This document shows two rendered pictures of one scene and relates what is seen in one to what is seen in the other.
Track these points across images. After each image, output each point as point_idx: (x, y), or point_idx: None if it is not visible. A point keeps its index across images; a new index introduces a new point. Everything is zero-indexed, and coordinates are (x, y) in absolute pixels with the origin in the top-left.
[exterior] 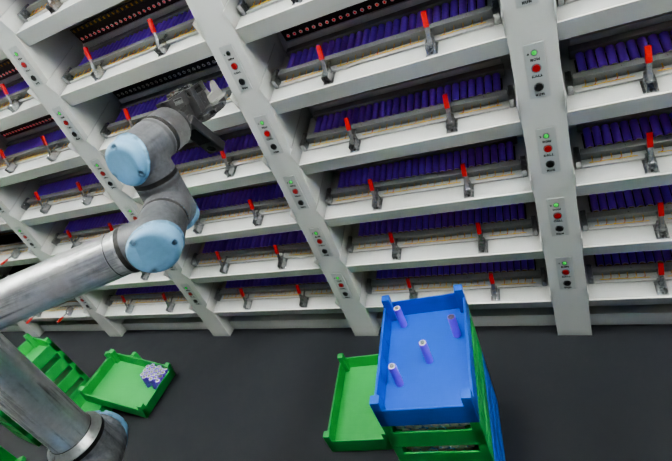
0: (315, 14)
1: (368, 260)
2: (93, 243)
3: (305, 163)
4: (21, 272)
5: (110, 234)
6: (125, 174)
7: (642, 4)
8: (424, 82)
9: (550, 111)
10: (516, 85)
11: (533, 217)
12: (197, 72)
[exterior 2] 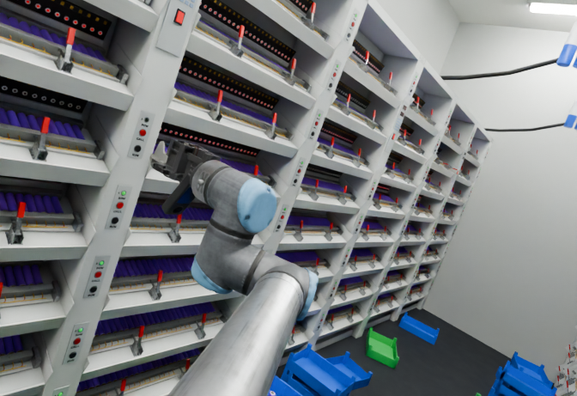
0: (219, 134)
1: (107, 362)
2: (286, 285)
3: (130, 245)
4: (258, 320)
5: (288, 277)
6: (258, 218)
7: (312, 204)
8: (201, 202)
9: (275, 240)
10: (272, 222)
11: (221, 310)
12: (3, 94)
